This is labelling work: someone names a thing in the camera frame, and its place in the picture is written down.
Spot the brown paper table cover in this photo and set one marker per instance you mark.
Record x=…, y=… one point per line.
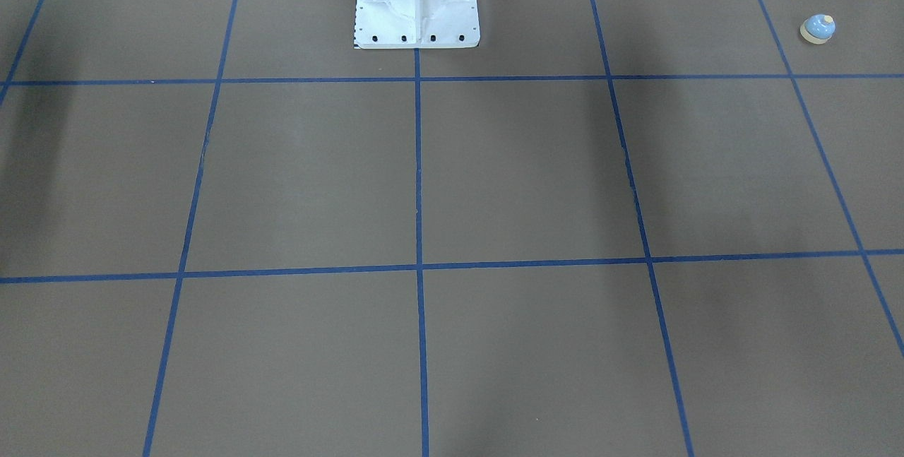
x=613, y=228

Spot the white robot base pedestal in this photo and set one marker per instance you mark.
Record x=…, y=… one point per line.
x=416, y=24

